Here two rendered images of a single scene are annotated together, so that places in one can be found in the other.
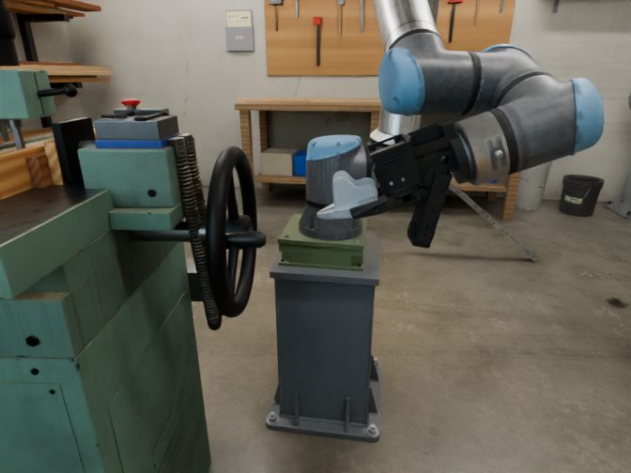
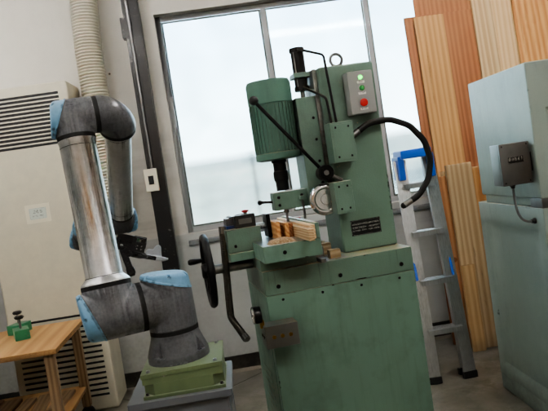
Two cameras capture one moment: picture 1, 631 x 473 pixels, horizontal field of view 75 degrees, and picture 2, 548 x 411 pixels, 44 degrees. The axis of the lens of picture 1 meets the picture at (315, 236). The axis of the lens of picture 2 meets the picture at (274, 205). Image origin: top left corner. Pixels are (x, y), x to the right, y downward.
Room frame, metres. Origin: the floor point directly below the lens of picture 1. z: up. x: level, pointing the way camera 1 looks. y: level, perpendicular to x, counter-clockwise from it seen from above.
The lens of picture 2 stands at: (3.27, -0.13, 1.16)
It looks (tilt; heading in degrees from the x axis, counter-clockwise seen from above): 3 degrees down; 168
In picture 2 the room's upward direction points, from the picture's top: 9 degrees counter-clockwise
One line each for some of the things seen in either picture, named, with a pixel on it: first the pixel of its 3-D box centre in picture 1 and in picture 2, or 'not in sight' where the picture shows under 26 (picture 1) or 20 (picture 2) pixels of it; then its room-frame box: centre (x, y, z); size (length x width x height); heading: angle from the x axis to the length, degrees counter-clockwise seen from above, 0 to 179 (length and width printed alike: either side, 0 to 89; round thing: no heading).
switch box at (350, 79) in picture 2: not in sight; (359, 93); (0.83, 0.79, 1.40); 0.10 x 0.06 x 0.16; 88
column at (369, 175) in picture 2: not in sight; (350, 158); (0.68, 0.77, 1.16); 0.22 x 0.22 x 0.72; 88
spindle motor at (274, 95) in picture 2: not in sight; (272, 121); (0.68, 0.48, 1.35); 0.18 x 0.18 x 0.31
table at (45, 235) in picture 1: (100, 195); (264, 245); (0.69, 0.37, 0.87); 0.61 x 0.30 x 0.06; 178
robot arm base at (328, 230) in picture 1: (330, 213); (176, 341); (1.17, -0.05, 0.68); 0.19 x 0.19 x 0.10
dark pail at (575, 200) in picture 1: (579, 195); not in sight; (3.26, -2.14, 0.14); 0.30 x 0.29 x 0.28; 171
